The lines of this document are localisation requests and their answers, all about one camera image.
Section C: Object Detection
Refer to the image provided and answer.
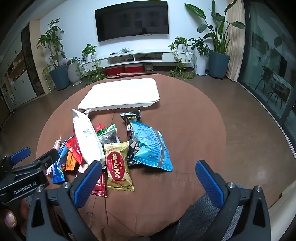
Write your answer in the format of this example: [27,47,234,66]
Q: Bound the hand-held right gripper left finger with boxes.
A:
[25,160,103,241]

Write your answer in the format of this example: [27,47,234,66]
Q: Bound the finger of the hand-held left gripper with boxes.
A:
[11,149,60,175]
[0,147,31,172]

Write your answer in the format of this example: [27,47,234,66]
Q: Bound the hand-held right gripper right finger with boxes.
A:
[195,159,271,241]

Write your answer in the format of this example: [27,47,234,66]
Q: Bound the gold snack packet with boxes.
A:
[103,141,135,192]

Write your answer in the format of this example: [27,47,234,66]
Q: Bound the light blue snack packet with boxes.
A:
[129,120,174,172]

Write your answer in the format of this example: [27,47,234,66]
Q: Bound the white plastic tray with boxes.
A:
[78,78,160,112]

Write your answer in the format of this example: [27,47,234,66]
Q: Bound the person's left hand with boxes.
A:
[0,200,30,235]

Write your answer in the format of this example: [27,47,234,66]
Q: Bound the dark red snack packet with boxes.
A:
[90,171,107,197]

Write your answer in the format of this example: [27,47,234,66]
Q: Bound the orange snack packet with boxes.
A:
[65,151,78,172]

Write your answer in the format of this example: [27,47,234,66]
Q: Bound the person's grey trousers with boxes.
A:
[176,192,245,241]

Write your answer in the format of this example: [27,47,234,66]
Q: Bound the green snack packet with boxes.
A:
[97,124,121,145]

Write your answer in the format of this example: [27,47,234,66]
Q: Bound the beige seat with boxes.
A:
[268,185,296,223]

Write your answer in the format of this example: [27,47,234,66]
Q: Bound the black snack packet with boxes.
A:
[120,110,145,167]

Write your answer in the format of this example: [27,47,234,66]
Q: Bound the leafy tree in blue pot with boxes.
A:
[34,20,70,91]

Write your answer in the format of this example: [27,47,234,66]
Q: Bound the small plant in white pot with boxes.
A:
[67,57,83,86]

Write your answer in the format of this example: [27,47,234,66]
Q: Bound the red storage box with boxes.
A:
[124,65,143,74]
[105,67,124,76]

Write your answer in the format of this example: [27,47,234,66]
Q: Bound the trailing green plant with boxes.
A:
[168,36,197,81]
[77,44,108,85]

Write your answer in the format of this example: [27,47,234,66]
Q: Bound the broad-leaf plant in blue pot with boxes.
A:
[184,0,246,79]

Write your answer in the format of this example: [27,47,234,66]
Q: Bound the bushy plant in white pot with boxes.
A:
[188,37,210,76]

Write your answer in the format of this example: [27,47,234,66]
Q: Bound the white television console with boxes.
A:
[97,51,195,70]

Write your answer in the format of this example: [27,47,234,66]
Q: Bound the glass sliding door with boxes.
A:
[239,0,296,160]

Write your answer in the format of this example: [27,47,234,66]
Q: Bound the beige curtain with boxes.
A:
[225,0,246,82]

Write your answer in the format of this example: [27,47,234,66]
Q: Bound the black television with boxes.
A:
[95,1,169,42]

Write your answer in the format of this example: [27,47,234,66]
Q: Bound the white wall cabinet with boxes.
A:
[0,20,45,112]

